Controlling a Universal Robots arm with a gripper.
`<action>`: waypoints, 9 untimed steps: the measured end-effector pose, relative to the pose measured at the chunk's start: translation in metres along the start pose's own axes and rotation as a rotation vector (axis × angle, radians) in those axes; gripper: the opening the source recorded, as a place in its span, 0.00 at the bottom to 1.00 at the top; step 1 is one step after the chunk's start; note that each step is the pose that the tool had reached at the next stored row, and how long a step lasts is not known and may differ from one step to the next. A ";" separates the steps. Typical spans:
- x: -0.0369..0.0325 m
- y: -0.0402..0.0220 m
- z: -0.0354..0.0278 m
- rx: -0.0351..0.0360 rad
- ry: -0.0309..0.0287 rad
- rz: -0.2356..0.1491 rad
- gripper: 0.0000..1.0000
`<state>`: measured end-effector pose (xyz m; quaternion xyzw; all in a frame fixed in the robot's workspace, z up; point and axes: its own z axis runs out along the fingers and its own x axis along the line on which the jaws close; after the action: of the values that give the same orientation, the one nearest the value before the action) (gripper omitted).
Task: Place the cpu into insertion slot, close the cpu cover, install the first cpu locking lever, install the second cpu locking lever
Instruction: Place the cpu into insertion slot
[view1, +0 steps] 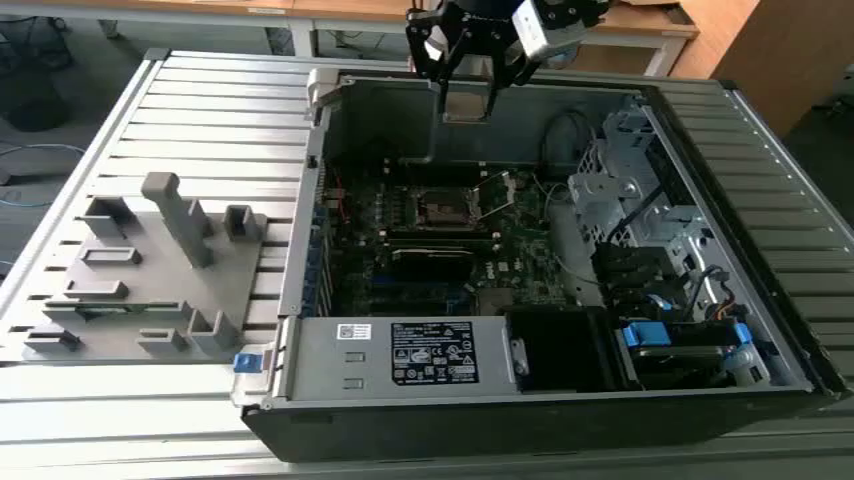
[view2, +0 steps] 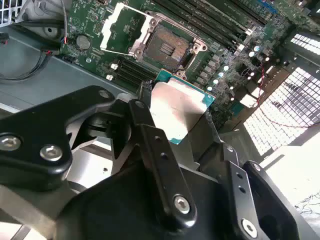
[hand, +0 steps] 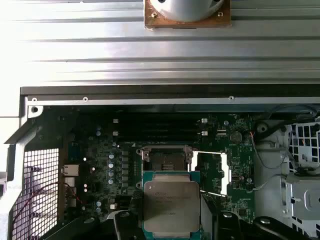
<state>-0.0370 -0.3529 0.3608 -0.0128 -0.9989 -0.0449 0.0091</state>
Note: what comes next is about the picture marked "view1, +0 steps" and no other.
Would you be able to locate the silver drive cage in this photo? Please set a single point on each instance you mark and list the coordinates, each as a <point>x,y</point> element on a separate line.
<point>590,187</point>

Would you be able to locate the black graphics card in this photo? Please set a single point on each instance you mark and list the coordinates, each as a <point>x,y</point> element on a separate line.
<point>427,265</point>

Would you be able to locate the grey parts rack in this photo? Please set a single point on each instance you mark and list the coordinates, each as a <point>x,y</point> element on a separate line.
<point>153,280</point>

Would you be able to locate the grey plastic case latch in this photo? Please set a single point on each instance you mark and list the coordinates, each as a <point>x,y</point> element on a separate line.
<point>322,85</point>

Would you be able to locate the black RAM slot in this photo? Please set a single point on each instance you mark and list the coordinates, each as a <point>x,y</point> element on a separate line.
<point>440,232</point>
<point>440,242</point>

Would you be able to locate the blue case latch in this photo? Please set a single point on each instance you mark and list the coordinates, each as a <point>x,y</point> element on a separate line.
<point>247,363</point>

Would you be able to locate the grey power supply unit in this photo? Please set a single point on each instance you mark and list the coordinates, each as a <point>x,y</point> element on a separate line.
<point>320,360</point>

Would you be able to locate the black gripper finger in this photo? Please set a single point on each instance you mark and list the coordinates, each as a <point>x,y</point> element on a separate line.
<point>492,100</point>
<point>443,100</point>

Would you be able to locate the green motherboard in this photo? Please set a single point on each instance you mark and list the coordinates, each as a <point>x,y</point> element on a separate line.
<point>527,260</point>

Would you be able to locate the black open PC case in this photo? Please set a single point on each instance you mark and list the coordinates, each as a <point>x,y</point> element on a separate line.
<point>467,430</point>

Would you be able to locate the thin metal locking lever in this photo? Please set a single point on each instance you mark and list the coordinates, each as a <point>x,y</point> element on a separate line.
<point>500,209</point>

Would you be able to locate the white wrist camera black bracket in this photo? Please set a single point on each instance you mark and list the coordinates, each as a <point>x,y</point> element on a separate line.
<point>534,27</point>

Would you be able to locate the black hard disk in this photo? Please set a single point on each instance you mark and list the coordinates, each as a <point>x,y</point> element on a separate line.
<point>674,367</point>

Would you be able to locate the blue disk carrier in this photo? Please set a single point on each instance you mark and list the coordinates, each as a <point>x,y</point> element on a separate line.
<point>643,334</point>

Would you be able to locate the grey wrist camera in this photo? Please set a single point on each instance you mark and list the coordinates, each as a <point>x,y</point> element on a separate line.
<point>434,47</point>

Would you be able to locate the black plastic bracket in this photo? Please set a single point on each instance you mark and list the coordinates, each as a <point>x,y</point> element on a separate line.
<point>634,270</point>

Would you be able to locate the CPU socket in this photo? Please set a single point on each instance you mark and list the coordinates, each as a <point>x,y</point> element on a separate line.
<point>443,207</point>

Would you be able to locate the silver CPU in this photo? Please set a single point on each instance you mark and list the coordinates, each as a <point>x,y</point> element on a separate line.
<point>466,107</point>

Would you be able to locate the black round bin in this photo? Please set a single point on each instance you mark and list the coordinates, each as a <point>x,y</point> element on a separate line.
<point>36,110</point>

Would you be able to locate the brown chipset heatsink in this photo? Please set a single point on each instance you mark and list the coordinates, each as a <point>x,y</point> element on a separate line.
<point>495,300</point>

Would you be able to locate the blue plastic clip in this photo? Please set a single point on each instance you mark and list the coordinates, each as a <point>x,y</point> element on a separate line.
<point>742,335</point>

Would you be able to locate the green RAM stick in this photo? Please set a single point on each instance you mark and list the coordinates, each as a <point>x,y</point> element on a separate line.
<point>133,308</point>

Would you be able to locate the wooden cabinet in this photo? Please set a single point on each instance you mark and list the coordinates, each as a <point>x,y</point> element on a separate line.
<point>787,50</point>

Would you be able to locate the wooden desk white frame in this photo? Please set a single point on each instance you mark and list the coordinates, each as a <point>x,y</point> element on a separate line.
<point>167,4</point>
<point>640,27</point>

